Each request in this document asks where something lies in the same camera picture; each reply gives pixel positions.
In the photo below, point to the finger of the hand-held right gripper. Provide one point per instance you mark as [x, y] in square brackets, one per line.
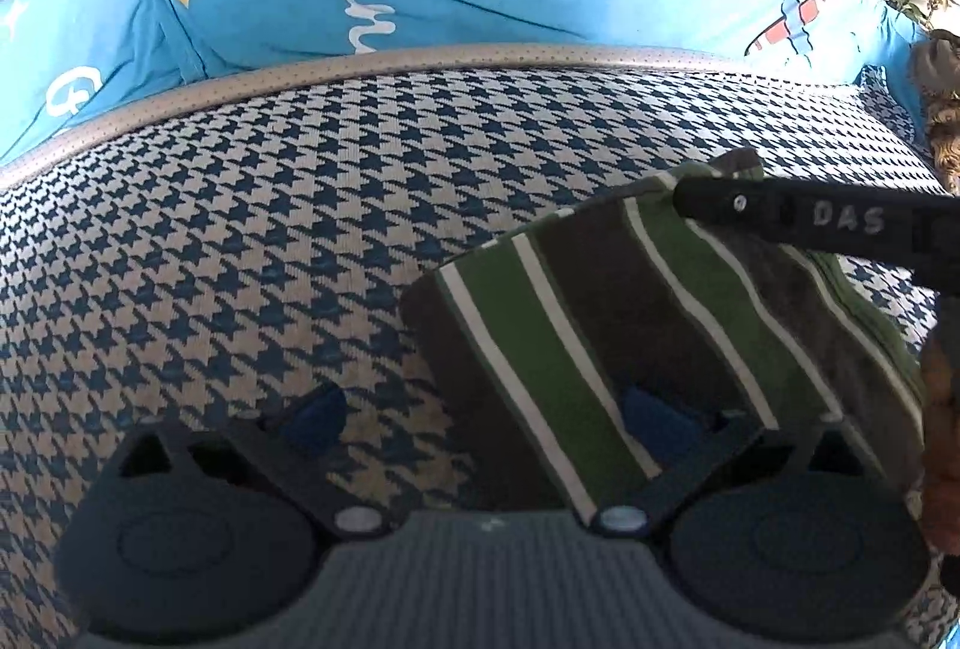
[724, 203]

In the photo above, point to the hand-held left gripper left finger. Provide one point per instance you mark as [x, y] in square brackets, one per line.
[319, 416]

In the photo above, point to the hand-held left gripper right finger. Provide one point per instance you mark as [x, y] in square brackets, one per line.
[660, 424]

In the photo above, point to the green brown striped t-shirt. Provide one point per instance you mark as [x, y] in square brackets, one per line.
[585, 304]

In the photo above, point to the person's right hand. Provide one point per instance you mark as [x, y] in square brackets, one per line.
[943, 439]

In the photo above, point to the houndstooth sofa seat cover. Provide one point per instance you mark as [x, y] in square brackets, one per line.
[210, 229]

